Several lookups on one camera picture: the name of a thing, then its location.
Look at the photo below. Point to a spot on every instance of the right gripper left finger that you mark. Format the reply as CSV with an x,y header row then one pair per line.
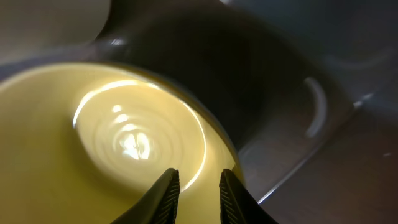
x,y
158,205

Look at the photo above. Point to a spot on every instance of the yellow plastic bowl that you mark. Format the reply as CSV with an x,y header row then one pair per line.
x,y
83,143

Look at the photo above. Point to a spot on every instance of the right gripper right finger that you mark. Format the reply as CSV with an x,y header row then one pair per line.
x,y
237,206

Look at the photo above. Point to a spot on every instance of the white plastic cup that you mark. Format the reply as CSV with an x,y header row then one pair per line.
x,y
31,27

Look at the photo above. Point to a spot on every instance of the clear plastic container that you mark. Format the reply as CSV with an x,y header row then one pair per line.
x,y
306,90

